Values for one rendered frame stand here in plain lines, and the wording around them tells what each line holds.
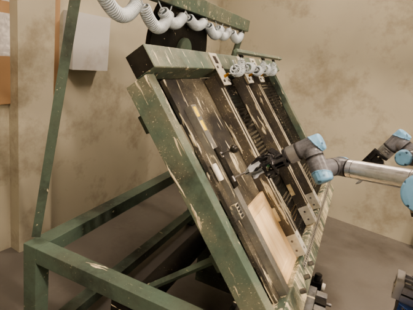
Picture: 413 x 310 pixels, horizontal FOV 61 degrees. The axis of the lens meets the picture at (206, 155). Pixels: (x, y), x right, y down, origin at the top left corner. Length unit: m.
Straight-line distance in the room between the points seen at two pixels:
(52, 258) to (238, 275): 0.99
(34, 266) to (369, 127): 3.89
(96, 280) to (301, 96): 3.72
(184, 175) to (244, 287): 0.49
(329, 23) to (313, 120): 1.21
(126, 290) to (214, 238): 0.56
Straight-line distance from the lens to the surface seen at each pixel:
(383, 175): 1.44
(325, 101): 4.79
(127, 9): 1.80
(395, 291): 1.98
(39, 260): 2.09
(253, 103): 2.33
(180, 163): 1.36
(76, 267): 1.91
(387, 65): 4.69
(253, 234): 1.63
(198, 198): 1.37
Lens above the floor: 1.89
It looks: 17 degrees down
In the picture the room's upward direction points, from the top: 9 degrees clockwise
